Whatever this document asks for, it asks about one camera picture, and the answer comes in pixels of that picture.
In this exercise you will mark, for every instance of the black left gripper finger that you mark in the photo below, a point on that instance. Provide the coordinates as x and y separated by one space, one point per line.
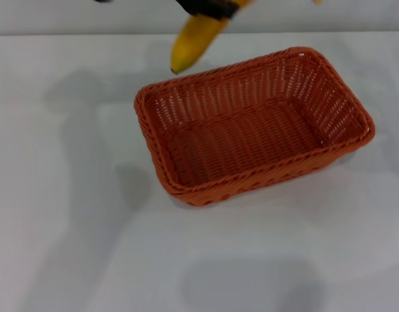
212 8

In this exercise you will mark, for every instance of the yellow banana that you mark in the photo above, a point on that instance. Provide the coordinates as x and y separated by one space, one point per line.
193 44

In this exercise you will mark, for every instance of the orange woven rectangular basket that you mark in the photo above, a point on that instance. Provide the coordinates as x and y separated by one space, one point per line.
238 146

